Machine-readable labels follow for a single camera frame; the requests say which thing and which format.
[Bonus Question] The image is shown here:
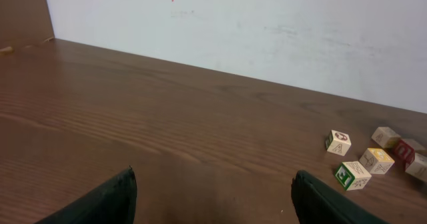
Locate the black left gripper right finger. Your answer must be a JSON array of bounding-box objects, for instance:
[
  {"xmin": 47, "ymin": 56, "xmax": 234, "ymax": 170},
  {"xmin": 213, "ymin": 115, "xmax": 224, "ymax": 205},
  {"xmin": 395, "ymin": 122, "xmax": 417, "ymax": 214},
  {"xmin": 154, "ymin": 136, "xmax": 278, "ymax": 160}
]
[{"xmin": 291, "ymin": 170, "xmax": 386, "ymax": 224}]

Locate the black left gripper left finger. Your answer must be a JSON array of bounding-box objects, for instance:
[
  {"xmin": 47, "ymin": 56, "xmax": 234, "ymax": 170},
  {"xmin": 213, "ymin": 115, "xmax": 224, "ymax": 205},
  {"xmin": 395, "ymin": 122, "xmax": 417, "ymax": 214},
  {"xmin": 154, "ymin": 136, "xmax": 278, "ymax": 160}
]
[{"xmin": 36, "ymin": 167, "xmax": 137, "ymax": 224}]

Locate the white block letter W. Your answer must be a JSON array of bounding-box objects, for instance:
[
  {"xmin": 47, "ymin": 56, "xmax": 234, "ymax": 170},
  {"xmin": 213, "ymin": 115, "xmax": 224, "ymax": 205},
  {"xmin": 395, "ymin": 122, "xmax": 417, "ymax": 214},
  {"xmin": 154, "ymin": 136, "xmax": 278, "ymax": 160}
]
[{"xmin": 334, "ymin": 161, "xmax": 372, "ymax": 191}]

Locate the white block red circle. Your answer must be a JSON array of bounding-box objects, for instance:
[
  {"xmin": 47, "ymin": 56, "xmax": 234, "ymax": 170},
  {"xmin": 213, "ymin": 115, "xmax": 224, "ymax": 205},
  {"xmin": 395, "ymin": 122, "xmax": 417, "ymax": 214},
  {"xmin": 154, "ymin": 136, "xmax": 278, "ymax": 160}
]
[{"xmin": 325, "ymin": 130, "xmax": 352, "ymax": 156}]

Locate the yellow top wooden block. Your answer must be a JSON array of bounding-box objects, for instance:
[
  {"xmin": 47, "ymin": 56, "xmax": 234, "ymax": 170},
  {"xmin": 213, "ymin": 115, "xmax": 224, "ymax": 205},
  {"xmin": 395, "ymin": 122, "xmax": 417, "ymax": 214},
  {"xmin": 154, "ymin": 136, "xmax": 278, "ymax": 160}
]
[{"xmin": 359, "ymin": 148, "xmax": 395, "ymax": 175}]

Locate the tan block top back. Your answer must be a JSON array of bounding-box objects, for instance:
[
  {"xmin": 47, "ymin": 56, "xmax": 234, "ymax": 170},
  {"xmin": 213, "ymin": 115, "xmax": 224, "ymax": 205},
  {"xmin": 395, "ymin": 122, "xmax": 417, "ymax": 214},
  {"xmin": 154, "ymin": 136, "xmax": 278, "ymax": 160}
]
[{"xmin": 372, "ymin": 127, "xmax": 401, "ymax": 149}]

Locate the tan block letter K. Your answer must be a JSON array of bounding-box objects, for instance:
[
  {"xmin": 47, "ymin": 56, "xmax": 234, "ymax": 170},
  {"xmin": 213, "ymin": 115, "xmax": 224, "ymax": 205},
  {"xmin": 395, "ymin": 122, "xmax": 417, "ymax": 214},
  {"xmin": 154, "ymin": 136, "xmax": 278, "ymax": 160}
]
[{"xmin": 393, "ymin": 139, "xmax": 426, "ymax": 161}]

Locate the white block bird drawing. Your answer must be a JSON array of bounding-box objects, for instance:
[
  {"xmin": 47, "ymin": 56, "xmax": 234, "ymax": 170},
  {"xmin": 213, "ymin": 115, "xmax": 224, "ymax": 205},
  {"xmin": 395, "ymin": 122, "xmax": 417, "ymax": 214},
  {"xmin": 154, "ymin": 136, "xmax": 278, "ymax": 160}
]
[{"xmin": 404, "ymin": 153, "xmax": 427, "ymax": 182}]

